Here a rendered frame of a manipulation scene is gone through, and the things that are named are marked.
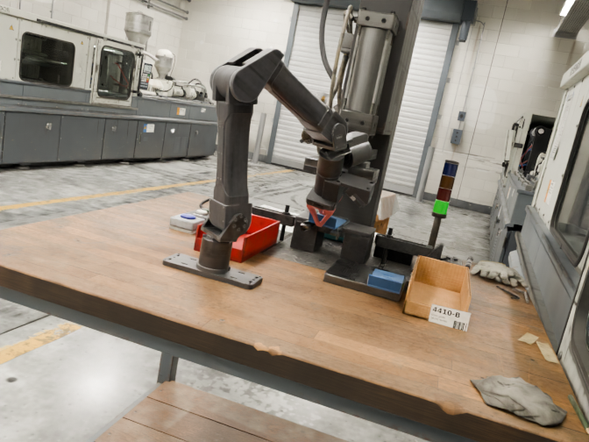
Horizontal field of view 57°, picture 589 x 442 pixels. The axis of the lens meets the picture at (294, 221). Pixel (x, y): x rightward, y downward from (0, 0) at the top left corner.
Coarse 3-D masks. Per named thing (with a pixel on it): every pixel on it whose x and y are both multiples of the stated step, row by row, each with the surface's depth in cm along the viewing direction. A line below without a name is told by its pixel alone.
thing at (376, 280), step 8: (376, 272) 126; (384, 272) 127; (368, 280) 115; (376, 280) 114; (384, 280) 113; (392, 280) 113; (400, 280) 123; (376, 288) 115; (384, 288) 115; (392, 288) 114; (400, 288) 113
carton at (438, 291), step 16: (416, 272) 131; (432, 272) 130; (448, 272) 129; (464, 272) 128; (416, 288) 126; (432, 288) 129; (448, 288) 129; (464, 288) 120; (416, 304) 107; (432, 304) 106; (448, 304) 118; (464, 304) 110; (432, 320) 107; (448, 320) 106; (464, 320) 105
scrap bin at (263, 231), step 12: (252, 216) 145; (252, 228) 145; (264, 228) 132; (276, 228) 141; (240, 240) 138; (252, 240) 125; (264, 240) 133; (276, 240) 144; (240, 252) 120; (252, 252) 127
